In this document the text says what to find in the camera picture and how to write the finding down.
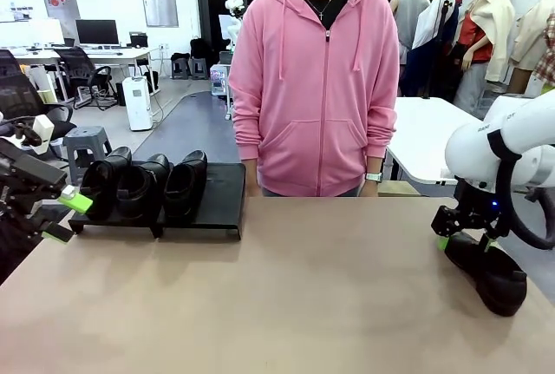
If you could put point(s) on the person's left hand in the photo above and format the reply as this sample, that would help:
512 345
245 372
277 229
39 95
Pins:
368 189

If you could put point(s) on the person's left forearm pink sleeve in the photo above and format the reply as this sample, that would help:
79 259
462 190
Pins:
381 135

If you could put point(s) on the black desktop printer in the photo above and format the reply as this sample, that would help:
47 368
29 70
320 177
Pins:
139 39

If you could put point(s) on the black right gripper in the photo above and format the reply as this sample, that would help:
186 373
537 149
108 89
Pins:
479 207

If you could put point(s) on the mannequin in white navy jacket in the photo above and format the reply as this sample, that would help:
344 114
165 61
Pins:
438 31

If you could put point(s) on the mannequin in beige coat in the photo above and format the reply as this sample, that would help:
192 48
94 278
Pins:
533 44

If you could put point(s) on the white table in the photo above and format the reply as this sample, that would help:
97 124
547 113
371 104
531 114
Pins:
425 131

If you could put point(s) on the white air purifier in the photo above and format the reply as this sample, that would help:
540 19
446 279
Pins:
138 103

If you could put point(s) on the white office desk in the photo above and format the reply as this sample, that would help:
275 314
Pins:
130 51

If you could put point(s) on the mannequin in red top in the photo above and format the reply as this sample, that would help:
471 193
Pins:
485 35

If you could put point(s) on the silver wrist watch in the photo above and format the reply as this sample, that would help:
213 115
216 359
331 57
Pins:
374 177

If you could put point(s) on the black computer monitor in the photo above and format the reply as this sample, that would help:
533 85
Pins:
96 31

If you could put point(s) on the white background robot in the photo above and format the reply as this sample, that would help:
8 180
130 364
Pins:
234 9

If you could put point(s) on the grey plastic stool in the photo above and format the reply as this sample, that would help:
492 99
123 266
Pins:
86 137

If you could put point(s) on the person's right forearm pink sleeve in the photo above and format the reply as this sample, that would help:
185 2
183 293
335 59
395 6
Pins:
247 135

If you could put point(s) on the black leather shoe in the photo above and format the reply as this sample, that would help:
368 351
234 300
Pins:
498 278
184 183
139 192
102 187

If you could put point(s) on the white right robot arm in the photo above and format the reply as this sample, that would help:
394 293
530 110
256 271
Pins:
472 148

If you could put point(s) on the silver wall panel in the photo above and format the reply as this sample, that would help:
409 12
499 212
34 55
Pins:
159 1

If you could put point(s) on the mannequin in grey tank top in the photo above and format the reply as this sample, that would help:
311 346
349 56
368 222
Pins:
409 14

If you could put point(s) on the small black stool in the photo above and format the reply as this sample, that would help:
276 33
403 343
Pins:
199 67
180 66

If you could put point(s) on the black mesh office chair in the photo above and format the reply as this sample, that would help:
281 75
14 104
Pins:
26 100
76 66

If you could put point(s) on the black backpack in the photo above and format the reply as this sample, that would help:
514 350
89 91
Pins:
200 47

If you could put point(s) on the person in pink hoodie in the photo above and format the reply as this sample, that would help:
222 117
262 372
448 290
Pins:
312 109

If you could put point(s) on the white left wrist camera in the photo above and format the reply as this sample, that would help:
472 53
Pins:
43 131

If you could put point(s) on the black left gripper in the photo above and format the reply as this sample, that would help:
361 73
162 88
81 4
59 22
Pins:
17 205

